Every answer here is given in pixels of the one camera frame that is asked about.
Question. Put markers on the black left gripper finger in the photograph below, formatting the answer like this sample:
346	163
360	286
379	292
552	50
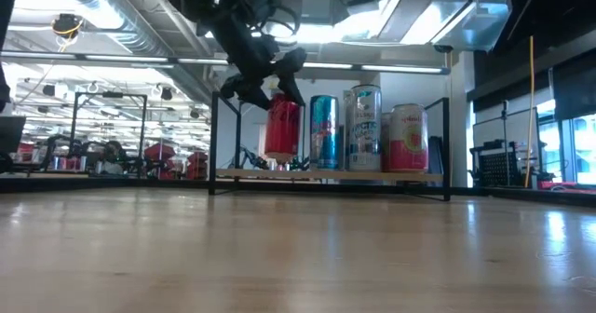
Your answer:
247	89
292	63

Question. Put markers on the black monitor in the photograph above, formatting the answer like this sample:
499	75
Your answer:
11	140

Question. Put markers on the black object behind shelf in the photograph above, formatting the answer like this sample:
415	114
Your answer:
435	154

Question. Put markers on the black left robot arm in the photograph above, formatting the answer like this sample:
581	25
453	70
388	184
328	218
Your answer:
233	38

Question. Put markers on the black pegboard rack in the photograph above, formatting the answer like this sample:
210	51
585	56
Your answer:
496	166

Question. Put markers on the black background robot arm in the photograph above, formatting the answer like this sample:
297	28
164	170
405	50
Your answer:
112	152

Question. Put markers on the black tripod stand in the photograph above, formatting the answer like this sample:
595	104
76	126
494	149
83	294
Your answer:
504	117

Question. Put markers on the long ceiling light bar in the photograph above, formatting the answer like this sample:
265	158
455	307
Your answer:
116	58

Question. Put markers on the pink white Spindrift can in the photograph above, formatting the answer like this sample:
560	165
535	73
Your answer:
407	140

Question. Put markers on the black aluminium table frame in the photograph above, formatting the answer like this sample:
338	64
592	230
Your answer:
93	184

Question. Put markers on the silver ceiling ventilation duct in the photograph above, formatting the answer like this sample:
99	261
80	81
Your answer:
139	19

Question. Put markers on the red soda can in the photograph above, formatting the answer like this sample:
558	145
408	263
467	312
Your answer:
281	131

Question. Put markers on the black frame wooden shelf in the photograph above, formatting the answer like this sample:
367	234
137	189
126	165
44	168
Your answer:
326	175

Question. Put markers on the blue silver Red Bull can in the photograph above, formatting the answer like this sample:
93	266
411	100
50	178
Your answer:
324	131

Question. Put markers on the red background object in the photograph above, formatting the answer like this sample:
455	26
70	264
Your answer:
159	153
198	164

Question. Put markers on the metal ceiling air duct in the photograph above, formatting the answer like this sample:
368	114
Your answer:
465	24

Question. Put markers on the black background station frame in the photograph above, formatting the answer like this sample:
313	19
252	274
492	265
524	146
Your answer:
74	126

